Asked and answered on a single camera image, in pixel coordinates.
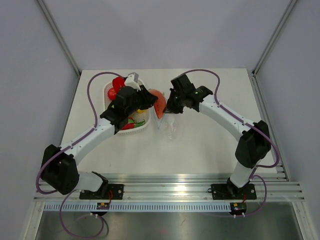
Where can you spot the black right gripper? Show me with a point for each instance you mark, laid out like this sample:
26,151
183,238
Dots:
170,108

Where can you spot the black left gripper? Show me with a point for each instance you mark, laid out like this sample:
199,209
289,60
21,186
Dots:
148,98

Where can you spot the red watermelon slice toy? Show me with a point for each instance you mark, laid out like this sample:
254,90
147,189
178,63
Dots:
161,103

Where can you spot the clear zip bag blue zipper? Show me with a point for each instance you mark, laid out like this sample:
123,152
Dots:
170,126

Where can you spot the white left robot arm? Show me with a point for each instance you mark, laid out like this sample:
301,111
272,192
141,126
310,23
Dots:
59,166

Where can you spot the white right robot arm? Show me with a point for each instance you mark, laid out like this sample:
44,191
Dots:
252,137

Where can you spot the white perforated plastic basket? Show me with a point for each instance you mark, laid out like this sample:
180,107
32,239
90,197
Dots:
138,115

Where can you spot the red dragon fruit toy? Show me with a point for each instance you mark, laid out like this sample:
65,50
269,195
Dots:
132,124

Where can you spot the red bell pepper toy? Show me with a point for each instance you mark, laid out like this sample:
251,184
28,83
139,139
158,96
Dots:
118,83

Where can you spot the red apple toy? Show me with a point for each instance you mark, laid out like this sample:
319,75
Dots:
111,94

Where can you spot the left small circuit board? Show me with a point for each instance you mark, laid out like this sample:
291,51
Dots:
103,206

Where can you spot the small circuit board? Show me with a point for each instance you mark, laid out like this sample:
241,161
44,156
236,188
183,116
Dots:
238,207
103,206

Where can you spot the right small circuit board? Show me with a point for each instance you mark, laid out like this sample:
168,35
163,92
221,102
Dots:
238,207

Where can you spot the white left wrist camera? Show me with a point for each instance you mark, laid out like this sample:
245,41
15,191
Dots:
132,80

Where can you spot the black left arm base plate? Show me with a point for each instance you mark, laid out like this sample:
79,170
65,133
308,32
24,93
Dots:
114,191

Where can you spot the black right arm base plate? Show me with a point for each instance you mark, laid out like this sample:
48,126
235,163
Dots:
222,191

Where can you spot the aluminium rail frame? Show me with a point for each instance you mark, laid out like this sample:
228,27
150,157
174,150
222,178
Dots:
194,187

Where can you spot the white slotted cable duct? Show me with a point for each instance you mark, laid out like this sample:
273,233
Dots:
194,207

